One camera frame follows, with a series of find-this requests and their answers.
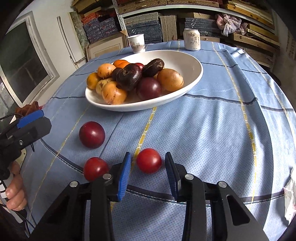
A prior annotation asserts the person's left hand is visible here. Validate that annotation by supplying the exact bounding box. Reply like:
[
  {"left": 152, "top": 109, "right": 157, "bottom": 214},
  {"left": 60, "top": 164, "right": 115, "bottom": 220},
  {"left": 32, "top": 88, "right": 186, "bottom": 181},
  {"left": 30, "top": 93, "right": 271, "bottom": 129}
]
[{"left": 6, "top": 161, "right": 27, "bottom": 211}]

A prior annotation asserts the dark red plum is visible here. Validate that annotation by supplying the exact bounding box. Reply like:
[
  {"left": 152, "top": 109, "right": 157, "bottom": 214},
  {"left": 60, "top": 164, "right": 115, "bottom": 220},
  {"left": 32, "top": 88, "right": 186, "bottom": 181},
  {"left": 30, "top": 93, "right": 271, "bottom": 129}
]
[
  {"left": 136, "top": 77, "right": 162, "bottom": 100},
  {"left": 79, "top": 121, "right": 105, "bottom": 149}
]

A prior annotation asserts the white metal shelf unit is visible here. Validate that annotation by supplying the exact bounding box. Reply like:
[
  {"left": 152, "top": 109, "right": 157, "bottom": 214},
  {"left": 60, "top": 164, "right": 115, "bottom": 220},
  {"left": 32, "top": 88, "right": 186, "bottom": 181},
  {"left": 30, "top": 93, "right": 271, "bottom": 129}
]
[{"left": 113, "top": 0, "right": 282, "bottom": 68}]

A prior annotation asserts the yellow orange round fruit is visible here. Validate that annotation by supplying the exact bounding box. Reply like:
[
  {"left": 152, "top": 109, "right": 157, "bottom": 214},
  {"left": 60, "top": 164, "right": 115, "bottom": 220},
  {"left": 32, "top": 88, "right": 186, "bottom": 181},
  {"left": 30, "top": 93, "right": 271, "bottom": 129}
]
[{"left": 86, "top": 72, "right": 101, "bottom": 90}]

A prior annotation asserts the blue checked tablecloth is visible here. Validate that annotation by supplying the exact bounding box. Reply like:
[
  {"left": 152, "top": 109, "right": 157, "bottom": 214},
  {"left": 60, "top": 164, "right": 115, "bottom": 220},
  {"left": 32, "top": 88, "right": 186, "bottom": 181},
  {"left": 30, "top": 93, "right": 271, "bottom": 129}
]
[{"left": 21, "top": 42, "right": 295, "bottom": 240}]

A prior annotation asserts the white paper cup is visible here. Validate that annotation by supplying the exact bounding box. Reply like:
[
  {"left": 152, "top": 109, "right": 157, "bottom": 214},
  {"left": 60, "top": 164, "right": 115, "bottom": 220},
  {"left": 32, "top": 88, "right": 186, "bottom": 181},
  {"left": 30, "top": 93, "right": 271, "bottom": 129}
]
[{"left": 127, "top": 34, "right": 145, "bottom": 54}]

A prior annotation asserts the large orange front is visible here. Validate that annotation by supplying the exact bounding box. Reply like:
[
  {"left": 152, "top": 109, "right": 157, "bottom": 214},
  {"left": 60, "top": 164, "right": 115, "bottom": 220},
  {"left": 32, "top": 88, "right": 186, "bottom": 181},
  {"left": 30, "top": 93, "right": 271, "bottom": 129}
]
[{"left": 113, "top": 59, "right": 129, "bottom": 68}]

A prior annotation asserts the wooden framed board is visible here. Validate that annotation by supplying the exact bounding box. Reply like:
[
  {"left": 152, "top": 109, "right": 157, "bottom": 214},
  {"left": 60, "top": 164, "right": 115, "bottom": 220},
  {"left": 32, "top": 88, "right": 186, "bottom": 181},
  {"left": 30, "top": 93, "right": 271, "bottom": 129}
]
[{"left": 86, "top": 30, "right": 128, "bottom": 61}]

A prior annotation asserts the red tomato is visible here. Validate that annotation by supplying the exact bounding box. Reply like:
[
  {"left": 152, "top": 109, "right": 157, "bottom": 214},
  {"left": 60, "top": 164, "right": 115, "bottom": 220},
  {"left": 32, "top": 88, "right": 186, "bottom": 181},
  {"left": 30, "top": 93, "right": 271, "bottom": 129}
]
[
  {"left": 83, "top": 157, "right": 109, "bottom": 182},
  {"left": 136, "top": 148, "right": 162, "bottom": 174}
]

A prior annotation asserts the yellow speckled apple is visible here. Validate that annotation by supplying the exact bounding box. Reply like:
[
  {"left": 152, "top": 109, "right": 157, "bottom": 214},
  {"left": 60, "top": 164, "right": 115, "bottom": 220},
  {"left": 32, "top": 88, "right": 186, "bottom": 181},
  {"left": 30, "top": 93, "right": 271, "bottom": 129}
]
[{"left": 95, "top": 77, "right": 113, "bottom": 95}]

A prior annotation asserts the dark brown fruit front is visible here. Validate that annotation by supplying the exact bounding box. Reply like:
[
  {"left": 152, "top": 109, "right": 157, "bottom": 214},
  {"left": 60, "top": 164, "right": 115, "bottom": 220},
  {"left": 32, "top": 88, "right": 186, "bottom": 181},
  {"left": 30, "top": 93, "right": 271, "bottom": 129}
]
[{"left": 142, "top": 58, "right": 165, "bottom": 77}]

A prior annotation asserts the window with white frame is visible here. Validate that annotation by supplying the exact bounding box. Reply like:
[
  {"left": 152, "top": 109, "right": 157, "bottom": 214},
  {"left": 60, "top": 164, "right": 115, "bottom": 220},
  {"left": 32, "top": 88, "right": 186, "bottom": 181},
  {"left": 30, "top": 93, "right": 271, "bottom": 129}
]
[{"left": 1, "top": 11, "right": 60, "bottom": 107}]

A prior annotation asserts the white beverage can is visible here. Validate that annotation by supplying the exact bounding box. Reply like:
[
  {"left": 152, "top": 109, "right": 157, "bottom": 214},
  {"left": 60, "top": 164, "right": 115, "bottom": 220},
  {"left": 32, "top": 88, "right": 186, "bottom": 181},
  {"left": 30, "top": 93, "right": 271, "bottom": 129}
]
[{"left": 183, "top": 29, "right": 201, "bottom": 51}]

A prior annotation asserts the dark purple fruit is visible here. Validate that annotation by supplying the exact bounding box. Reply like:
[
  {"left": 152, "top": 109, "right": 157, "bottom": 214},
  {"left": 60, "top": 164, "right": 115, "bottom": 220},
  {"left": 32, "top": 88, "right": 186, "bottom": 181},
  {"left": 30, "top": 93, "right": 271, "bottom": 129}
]
[{"left": 115, "top": 63, "right": 142, "bottom": 91}]

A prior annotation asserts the pink crumpled cloth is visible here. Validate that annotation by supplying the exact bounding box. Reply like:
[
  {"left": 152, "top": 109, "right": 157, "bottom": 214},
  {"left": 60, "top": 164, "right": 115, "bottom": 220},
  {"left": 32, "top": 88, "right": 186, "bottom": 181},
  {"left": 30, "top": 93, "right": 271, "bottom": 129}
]
[{"left": 215, "top": 14, "right": 247, "bottom": 37}]

